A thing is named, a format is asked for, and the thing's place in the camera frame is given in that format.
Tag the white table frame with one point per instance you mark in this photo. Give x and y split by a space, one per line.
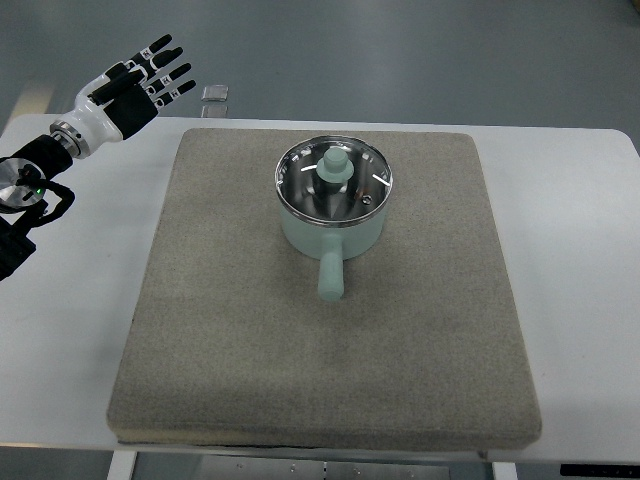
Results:
129 465

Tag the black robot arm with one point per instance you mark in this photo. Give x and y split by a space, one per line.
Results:
29 192

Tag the lower metal floor plate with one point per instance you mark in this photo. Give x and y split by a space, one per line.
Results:
214 111

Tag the mint green pot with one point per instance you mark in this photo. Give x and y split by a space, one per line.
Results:
331 245

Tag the glass lid with green knob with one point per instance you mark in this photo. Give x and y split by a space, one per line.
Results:
333 181

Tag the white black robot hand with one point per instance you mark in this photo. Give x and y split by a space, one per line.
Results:
120 102

